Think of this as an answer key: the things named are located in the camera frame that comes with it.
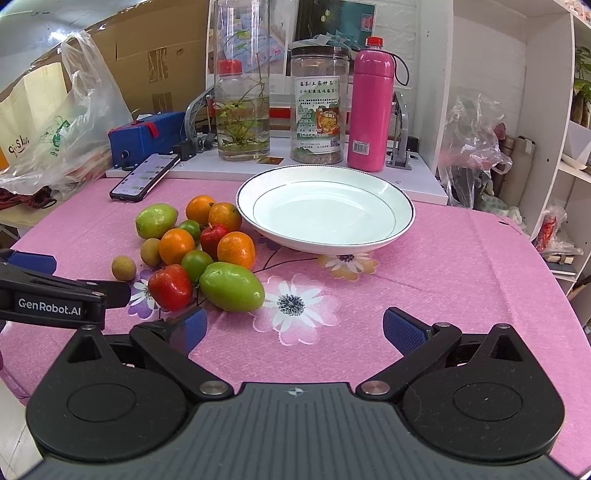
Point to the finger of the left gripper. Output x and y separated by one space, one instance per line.
45 264

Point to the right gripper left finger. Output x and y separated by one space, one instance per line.
165 345

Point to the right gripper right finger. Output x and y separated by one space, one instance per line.
424 347

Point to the red small apple front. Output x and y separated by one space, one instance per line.
171 287

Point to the red small apple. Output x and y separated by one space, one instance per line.
210 238
171 287

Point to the large green oval fruit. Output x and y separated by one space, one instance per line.
232 288

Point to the tan longan fruit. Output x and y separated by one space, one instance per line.
149 252
123 268

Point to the orange tangerine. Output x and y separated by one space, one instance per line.
237 248
198 209
225 214
174 244

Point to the green round apple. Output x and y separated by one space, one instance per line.
155 220

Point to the small green tomato back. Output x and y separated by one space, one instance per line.
192 228

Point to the pink floral tablecloth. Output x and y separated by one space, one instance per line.
460 266

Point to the black smartphone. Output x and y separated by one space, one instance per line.
135 186

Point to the white plastic shopping bag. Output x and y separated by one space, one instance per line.
72 147

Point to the blue plastic tool box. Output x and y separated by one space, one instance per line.
131 144

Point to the white ceramic plate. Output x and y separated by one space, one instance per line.
338 217

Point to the white flat board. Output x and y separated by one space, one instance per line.
418 182

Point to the grey metal lever press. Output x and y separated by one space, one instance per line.
199 121

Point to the clear crumpled plastic bag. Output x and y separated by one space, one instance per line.
470 151

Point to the brown cardboard box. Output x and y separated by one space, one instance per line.
155 50

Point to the red capped plastic bottle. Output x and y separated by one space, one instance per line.
227 91

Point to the pink thermos bottle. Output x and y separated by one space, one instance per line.
374 73

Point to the clear plastic tea jar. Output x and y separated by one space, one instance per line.
319 94

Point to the white shelf unit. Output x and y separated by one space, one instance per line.
522 55

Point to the tall glass plant vase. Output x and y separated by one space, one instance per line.
241 31

